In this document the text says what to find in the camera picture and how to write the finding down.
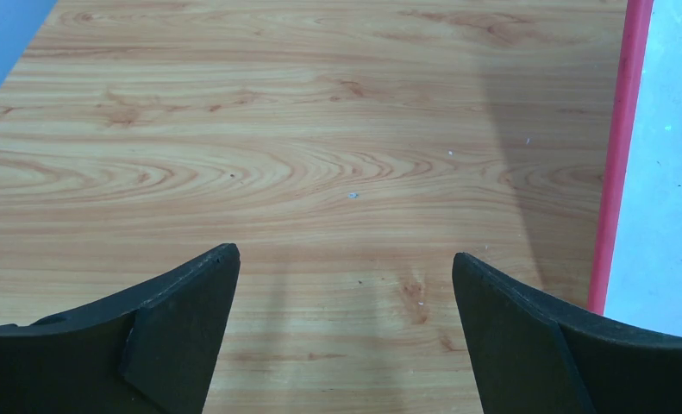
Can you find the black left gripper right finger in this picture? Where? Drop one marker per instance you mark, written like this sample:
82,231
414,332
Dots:
534,353

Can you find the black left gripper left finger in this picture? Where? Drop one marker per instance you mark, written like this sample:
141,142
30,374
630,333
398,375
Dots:
151,348

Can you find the pink framed whiteboard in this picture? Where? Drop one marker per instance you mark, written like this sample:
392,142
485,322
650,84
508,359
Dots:
636,276

